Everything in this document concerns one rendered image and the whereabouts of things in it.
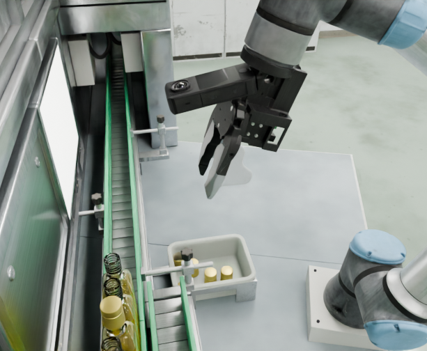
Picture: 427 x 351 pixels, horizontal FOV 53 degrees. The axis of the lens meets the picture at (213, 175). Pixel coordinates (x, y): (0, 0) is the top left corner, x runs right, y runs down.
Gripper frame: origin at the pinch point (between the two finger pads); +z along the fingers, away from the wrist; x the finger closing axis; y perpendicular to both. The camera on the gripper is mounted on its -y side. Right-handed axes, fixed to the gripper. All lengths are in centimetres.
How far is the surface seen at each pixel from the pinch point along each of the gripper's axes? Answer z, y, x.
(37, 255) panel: 27.4, -20.7, 7.8
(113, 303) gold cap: 22.3, -8.6, -5.8
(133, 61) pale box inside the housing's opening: 26, 2, 111
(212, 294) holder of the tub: 49, 24, 20
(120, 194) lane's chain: 49, 0, 57
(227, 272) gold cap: 46, 28, 26
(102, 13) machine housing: 9, -13, 101
